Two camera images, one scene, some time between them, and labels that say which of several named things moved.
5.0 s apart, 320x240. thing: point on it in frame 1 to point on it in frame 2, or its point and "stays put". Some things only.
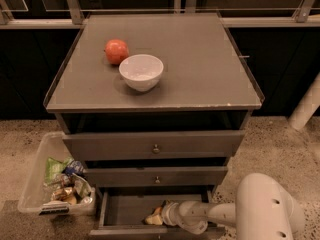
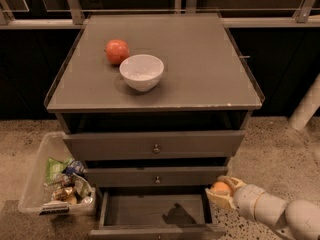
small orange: x=157 y=210 to x=221 y=187
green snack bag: x=55 y=168 stays put
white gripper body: x=174 y=213 to x=246 y=197
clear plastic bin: x=56 y=183 stays put
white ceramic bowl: x=141 y=72 stays put
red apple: x=116 y=50 stays put
